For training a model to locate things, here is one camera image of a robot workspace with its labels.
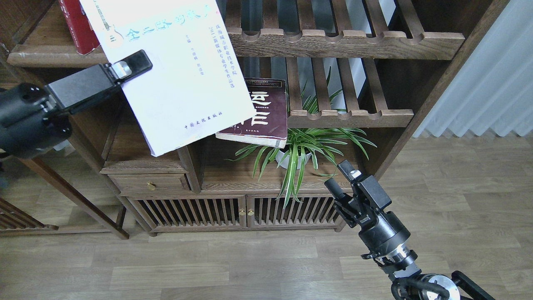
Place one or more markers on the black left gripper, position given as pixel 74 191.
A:
pixel 31 119

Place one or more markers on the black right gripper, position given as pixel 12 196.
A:
pixel 382 232

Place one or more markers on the red paperback book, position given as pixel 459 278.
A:
pixel 83 35

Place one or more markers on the white paperback book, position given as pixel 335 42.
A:
pixel 195 87

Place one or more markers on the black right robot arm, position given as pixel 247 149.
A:
pixel 412 284

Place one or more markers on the right slatted cabinet door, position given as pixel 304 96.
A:
pixel 311 211

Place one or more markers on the green spider plant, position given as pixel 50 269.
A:
pixel 315 140

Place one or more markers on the white plant pot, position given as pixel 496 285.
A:
pixel 284 157

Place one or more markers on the dark maroon book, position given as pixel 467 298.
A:
pixel 269 125

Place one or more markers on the wooden drawer with brass knob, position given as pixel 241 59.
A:
pixel 150 183

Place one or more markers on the dark wooden bookshelf unit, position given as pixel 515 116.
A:
pixel 346 65

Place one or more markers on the wooden side furniture left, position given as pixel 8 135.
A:
pixel 34 195

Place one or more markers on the white pleated curtain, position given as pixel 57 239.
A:
pixel 494 89

